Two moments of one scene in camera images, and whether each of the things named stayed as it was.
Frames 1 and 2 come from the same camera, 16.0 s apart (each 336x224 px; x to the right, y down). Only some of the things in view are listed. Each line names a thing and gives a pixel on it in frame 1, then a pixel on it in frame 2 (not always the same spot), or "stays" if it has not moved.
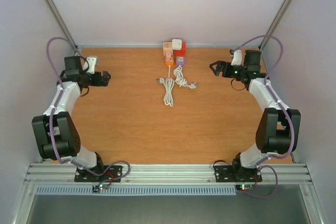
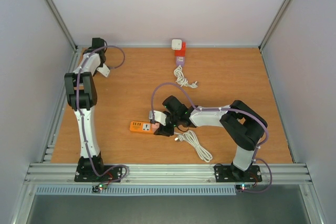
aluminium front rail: x=64 y=174 stays
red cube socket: x=181 y=52 stays
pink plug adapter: x=168 y=55 to x=156 y=126
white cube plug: x=176 y=44 stays
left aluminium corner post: x=49 y=0 stays
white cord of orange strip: x=168 y=84 to x=190 y=137
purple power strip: x=180 y=60 stays
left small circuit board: x=97 y=188 stays
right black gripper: x=224 y=66 to x=164 y=131
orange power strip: x=169 y=63 to x=145 y=127
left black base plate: x=81 y=176 stays
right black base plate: x=235 y=173 stays
